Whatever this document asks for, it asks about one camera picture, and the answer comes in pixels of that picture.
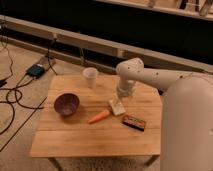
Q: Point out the purple ceramic bowl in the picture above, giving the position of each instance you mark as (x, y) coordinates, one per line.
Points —
(66, 104)

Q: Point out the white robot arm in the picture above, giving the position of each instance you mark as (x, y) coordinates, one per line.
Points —
(187, 113)

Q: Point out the orange carrot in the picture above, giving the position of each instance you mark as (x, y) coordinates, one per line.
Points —
(103, 114)

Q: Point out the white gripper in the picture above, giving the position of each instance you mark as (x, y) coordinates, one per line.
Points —
(124, 89)

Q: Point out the black orange rectangular box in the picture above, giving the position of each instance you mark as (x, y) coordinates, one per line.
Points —
(134, 122)

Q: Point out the wooden table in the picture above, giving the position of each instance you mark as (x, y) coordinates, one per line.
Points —
(75, 136)

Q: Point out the long wooden shelf rail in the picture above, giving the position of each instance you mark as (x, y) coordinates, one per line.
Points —
(107, 47)

